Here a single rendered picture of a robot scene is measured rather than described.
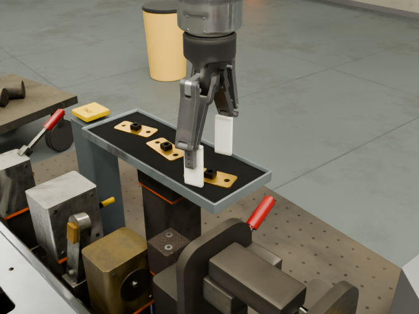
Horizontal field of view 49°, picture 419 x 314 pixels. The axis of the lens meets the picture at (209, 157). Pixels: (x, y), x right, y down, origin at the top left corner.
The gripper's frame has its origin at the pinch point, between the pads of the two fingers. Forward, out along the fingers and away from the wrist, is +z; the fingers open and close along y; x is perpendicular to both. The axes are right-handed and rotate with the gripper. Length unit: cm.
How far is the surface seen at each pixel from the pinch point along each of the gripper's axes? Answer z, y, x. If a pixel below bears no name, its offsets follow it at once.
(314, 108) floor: 120, -301, -48
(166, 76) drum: 114, -300, -190
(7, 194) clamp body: 20, 2, -48
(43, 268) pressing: 19.7, 16.6, -23.9
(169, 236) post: 10.0, 9.7, -2.3
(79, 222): 9.6, 13.4, -16.8
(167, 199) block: 11.2, -0.4, -8.6
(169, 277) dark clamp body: 12.0, 15.6, 1.0
